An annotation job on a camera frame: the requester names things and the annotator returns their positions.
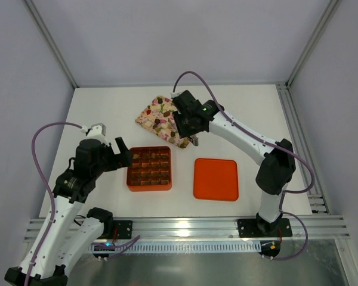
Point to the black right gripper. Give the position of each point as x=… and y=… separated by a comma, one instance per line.
x=182, y=124

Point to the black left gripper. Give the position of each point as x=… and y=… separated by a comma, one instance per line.
x=113, y=156

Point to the metal tongs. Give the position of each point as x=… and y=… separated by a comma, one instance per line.
x=194, y=140

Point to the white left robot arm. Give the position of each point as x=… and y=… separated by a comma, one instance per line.
x=52, y=256

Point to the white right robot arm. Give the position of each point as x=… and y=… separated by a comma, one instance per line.
x=276, y=165

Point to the orange chocolate box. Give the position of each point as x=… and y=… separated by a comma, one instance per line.
x=151, y=169

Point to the floral tray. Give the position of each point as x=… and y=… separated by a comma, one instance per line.
x=158, y=119

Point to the orange box lid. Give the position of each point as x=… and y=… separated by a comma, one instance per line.
x=215, y=179

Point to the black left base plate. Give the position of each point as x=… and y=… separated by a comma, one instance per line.
x=122, y=229

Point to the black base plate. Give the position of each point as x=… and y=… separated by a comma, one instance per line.
x=122, y=229
x=259, y=228

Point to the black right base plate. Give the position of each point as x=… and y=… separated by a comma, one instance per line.
x=259, y=228

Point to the aluminium table rail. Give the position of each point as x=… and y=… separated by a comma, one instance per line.
x=314, y=227

